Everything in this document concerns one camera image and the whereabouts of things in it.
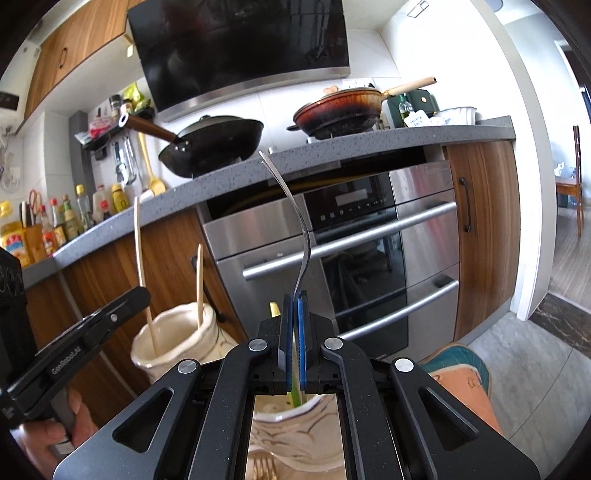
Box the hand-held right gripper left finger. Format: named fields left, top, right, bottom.
left=53, top=294, right=295, bottom=480

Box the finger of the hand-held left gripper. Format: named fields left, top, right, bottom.
left=59, top=286, right=151, bottom=345

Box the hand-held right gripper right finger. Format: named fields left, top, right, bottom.
left=297, top=294, right=541, bottom=480

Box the yellow tulip-topped plastic utensil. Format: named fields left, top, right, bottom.
left=269, top=301, right=303, bottom=409

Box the wooden chopstick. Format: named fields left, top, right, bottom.
left=196, top=244, right=205, bottom=328
left=133, top=196, right=155, bottom=344

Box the white ceramic utensil holder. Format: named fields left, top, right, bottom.
left=130, top=302, right=241, bottom=384
left=252, top=392, right=345, bottom=474

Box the gold fork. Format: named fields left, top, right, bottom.
left=249, top=452, right=280, bottom=480

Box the silver metal spoon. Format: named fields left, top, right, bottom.
left=257, top=150, right=311, bottom=301

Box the person's left hand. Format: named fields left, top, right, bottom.
left=9, top=388, right=101, bottom=463

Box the wide wooden lower cabinet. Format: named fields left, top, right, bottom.
left=25, top=208, right=250, bottom=407

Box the row of condiment bottles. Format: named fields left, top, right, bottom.
left=0, top=182, right=132, bottom=268

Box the yellow cooking spoon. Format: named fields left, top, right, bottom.
left=137, top=131, right=168, bottom=195

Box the grey stone countertop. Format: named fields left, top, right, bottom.
left=21, top=115, right=517, bottom=289

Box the grey kitchen tool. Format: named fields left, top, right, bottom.
left=111, top=141, right=127, bottom=183

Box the printed floor mat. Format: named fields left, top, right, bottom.
left=418, top=344, right=504, bottom=437

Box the stainless steel built-in oven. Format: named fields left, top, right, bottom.
left=196, top=159, right=462, bottom=365

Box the red snack packet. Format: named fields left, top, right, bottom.
left=88, top=115, right=116, bottom=139

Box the black wok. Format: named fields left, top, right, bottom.
left=117, top=113, right=265, bottom=180

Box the black wok lid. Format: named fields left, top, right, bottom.
left=178, top=115, right=259, bottom=139

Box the gas stove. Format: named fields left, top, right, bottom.
left=265, top=124, right=384, bottom=155

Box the green snack packet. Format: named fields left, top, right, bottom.
left=122, top=83, right=153, bottom=112

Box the narrow wooden lower cabinet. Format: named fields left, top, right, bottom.
left=443, top=138, right=522, bottom=342

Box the red-brown frying pan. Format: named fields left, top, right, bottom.
left=286, top=76, right=437, bottom=139

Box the brown pan lid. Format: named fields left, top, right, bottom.
left=295, top=85, right=384, bottom=121

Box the wooden upper cabinet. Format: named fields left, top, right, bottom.
left=23, top=0, right=153, bottom=121

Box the green kitchen appliance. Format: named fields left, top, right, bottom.
left=381, top=90, right=439, bottom=130

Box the black range hood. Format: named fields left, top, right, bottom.
left=127, top=0, right=352, bottom=123

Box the wooden chair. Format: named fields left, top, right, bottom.
left=554, top=124, right=585, bottom=238

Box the black wall shelf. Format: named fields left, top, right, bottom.
left=74, top=108, right=158, bottom=160

